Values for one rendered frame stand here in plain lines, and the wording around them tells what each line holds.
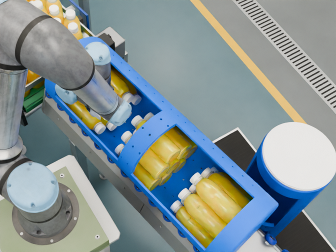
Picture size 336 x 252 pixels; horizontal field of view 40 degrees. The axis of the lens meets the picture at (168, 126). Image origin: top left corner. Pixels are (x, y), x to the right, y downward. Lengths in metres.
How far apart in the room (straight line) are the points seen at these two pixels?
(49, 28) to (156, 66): 2.24
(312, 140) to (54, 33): 1.15
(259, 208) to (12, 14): 0.88
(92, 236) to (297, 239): 1.48
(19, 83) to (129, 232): 1.68
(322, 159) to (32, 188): 1.06
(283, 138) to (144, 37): 1.75
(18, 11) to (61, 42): 0.11
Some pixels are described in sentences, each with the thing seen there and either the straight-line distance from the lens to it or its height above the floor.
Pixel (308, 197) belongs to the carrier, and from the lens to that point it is 1.79.
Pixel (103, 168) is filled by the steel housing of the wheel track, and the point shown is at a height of 0.87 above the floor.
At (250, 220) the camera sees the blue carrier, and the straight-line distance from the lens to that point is 1.40.
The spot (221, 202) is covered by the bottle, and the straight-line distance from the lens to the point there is 1.46.
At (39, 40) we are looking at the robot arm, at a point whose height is 1.81.
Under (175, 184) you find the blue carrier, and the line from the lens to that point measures 1.70.
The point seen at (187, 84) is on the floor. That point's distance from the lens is 3.09.
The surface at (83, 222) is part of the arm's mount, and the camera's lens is 1.39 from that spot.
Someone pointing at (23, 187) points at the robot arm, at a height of 1.44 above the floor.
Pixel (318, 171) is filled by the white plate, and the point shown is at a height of 1.04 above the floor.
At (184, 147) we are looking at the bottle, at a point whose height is 1.14.
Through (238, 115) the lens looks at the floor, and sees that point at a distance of 3.02.
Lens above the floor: 2.53
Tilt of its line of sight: 60 degrees down
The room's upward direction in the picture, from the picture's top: 10 degrees clockwise
